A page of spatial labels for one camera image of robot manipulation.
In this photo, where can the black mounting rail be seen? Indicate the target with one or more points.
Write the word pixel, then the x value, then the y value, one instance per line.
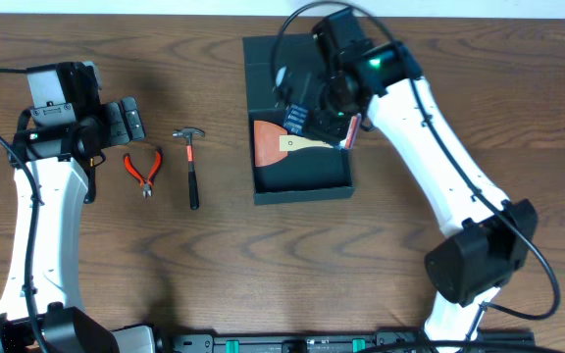
pixel 331 343

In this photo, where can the dark green hinged box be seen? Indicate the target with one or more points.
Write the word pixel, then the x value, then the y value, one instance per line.
pixel 309 174

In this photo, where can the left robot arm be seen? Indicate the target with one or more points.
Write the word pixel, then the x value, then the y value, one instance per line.
pixel 41 303

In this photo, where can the small claw hammer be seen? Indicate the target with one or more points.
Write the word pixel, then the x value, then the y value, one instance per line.
pixel 187 134

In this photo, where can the black yellow screwdriver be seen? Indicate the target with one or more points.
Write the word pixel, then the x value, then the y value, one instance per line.
pixel 91 191

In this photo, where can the orange scraper wooden handle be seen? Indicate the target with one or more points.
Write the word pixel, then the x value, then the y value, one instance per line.
pixel 272 143

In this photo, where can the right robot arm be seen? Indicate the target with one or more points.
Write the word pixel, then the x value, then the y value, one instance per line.
pixel 486 235

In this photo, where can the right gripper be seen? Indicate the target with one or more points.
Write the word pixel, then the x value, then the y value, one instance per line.
pixel 319 126

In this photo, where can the blue precision screwdriver set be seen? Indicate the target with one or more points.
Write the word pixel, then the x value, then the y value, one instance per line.
pixel 296 118

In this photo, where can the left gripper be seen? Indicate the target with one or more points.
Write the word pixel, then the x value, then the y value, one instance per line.
pixel 117 123

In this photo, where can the red handled pliers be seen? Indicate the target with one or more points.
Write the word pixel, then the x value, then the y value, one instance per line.
pixel 146 183

